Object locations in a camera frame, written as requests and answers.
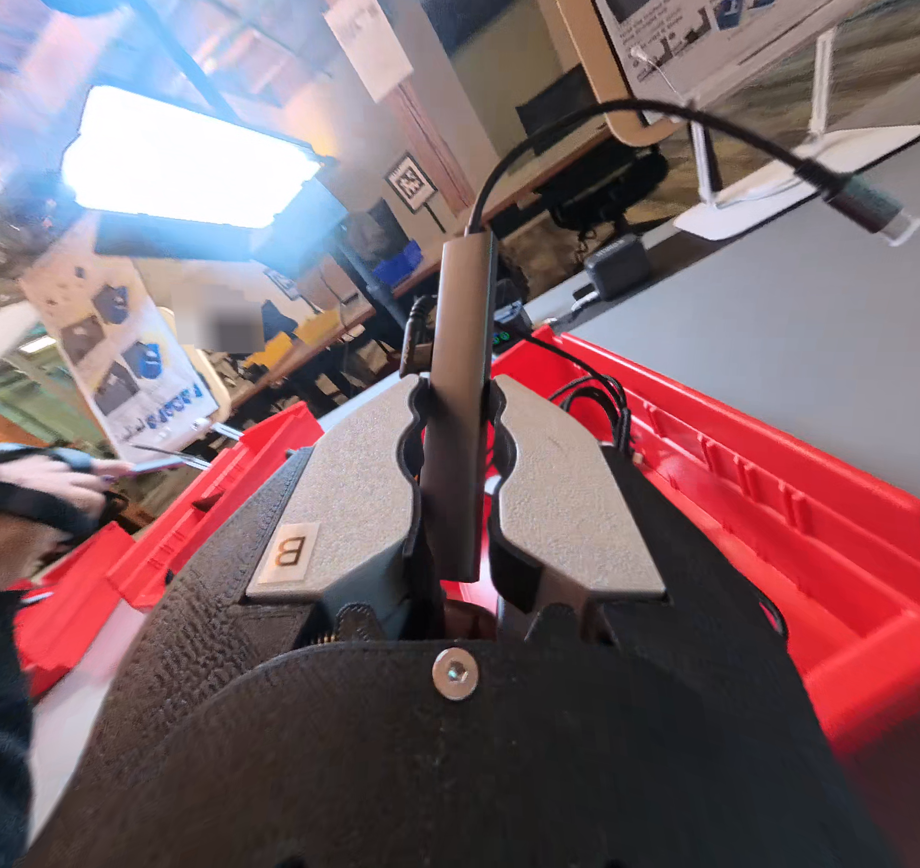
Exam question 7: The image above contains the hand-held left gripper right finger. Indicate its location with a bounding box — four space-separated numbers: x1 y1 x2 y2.
487 374 667 617

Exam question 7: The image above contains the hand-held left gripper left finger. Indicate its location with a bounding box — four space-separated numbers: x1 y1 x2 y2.
246 374 441 632

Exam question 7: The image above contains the grey usb hub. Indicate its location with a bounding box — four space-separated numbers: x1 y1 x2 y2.
419 230 498 583

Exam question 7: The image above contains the yellow box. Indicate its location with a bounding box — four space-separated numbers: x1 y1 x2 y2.
243 306 346 373

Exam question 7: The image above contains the large red plastic bin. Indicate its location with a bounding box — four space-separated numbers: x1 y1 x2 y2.
489 325 920 761

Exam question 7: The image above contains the black device with green lights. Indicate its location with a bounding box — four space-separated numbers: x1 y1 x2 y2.
492 299 534 353

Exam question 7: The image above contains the blue storage bin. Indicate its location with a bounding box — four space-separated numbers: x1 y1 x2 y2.
370 239 426 288

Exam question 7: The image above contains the black power adapter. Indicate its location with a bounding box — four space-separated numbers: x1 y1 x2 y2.
582 234 653 303

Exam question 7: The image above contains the white printed banner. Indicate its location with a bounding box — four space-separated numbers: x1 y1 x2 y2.
20 217 220 463

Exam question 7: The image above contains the printed marker tag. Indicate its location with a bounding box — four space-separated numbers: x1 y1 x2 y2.
383 151 439 217

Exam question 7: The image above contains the black bag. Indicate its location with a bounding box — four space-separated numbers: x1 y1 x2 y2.
535 141 671 237

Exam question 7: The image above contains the studio light panel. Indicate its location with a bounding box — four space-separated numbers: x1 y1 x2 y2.
61 83 353 265

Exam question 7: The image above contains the white stand base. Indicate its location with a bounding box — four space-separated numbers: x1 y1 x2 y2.
672 26 920 242

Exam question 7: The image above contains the person's dark shirt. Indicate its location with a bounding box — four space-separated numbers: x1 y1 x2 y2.
0 588 35 858

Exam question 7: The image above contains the white paper sign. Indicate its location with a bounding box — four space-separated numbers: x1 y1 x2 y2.
322 0 415 103

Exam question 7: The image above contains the black light stand pole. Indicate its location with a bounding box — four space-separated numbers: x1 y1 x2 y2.
128 0 242 125

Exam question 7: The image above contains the light wooden panel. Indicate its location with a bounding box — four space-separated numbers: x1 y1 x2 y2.
553 0 684 147

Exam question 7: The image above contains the black cable with gold plug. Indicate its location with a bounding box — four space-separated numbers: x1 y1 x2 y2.
399 295 635 452

